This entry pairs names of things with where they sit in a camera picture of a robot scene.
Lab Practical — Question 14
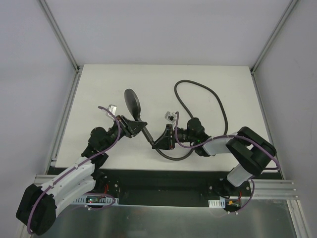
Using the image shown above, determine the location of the grey shower head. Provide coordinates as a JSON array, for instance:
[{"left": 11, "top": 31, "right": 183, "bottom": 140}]
[{"left": 124, "top": 89, "right": 154, "bottom": 146}]

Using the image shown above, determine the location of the dark grey shower hose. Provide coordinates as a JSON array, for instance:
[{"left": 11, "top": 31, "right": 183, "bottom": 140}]
[{"left": 151, "top": 79, "right": 228, "bottom": 162}]

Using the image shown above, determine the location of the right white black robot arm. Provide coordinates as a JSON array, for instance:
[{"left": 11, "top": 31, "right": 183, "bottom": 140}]
[{"left": 152, "top": 118, "right": 280, "bottom": 196}]

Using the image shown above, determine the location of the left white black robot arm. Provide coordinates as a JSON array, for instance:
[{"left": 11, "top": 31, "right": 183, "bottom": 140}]
[{"left": 16, "top": 116, "right": 147, "bottom": 236}]

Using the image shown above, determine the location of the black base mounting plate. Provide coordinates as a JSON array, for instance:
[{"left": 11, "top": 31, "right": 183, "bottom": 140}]
[{"left": 87, "top": 169, "right": 254, "bottom": 209}]

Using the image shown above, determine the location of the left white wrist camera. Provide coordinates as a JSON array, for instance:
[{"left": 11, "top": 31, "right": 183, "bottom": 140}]
[{"left": 106, "top": 104, "right": 117, "bottom": 118}]

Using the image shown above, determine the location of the left aluminium side rail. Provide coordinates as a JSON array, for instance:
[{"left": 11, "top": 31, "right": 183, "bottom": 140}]
[{"left": 44, "top": 68, "right": 82, "bottom": 175}]

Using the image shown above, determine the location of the aluminium front rail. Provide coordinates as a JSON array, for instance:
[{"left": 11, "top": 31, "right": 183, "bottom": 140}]
[{"left": 36, "top": 173, "right": 298, "bottom": 200}]

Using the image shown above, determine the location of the left aluminium frame post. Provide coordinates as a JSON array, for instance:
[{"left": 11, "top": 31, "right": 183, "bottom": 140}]
[{"left": 37, "top": 0, "right": 80, "bottom": 72}]

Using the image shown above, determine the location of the aluminium frame post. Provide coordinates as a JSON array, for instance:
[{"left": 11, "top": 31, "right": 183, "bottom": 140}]
[
  {"left": 250, "top": 0, "right": 300, "bottom": 75},
  {"left": 37, "top": 0, "right": 80, "bottom": 72}
]

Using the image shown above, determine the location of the right aluminium frame post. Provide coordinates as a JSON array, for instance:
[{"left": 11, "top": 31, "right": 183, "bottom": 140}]
[{"left": 250, "top": 0, "right": 300, "bottom": 75}]

